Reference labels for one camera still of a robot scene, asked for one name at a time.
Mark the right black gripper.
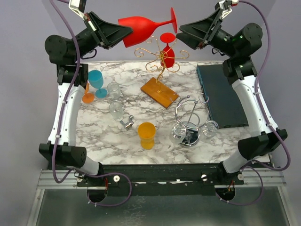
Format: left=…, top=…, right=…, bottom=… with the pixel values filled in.
left=175, top=8, right=238, bottom=58

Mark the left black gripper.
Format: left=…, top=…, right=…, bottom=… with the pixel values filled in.
left=71, top=11, right=132, bottom=63

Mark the red wine glass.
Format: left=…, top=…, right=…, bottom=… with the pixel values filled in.
left=160, top=32, right=175, bottom=68
left=118, top=8, right=177, bottom=48

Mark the clear wine glass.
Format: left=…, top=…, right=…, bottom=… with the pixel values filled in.
left=109, top=101, right=124, bottom=121
left=107, top=82, right=121, bottom=99

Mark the orange wine glass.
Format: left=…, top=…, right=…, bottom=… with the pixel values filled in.
left=82, top=82, right=95, bottom=104

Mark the yellow wine glass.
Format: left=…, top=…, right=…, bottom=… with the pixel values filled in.
left=138, top=122, right=156, bottom=149

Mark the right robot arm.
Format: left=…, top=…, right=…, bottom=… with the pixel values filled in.
left=176, top=7, right=288, bottom=185

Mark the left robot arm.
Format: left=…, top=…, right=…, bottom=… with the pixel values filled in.
left=39, top=12, right=133, bottom=186

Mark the blue wine glass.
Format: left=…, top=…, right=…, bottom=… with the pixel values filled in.
left=88, top=70, right=108, bottom=98

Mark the clear glass on chrome rack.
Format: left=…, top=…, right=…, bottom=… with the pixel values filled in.
left=170, top=123, right=187, bottom=144

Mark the white cylinder fitting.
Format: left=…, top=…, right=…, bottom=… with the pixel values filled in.
left=132, top=124, right=140, bottom=131

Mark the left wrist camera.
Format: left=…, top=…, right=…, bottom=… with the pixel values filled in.
left=68, top=0, right=87, bottom=20

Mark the gold wire wine glass rack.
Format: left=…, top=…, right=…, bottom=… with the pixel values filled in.
left=134, top=35, right=190, bottom=109

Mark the chrome wire glass rack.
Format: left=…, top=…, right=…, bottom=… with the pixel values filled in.
left=175, top=95, right=209, bottom=147

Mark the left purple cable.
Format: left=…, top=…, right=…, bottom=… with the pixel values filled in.
left=48, top=0, right=133, bottom=208

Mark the purple cable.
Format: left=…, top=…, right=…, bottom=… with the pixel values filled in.
left=221, top=0, right=292, bottom=207
left=48, top=0, right=133, bottom=208

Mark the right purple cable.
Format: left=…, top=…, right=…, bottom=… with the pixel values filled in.
left=221, top=0, right=292, bottom=207

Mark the aluminium rail frame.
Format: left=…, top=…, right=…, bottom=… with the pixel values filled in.
left=28, top=163, right=296, bottom=226

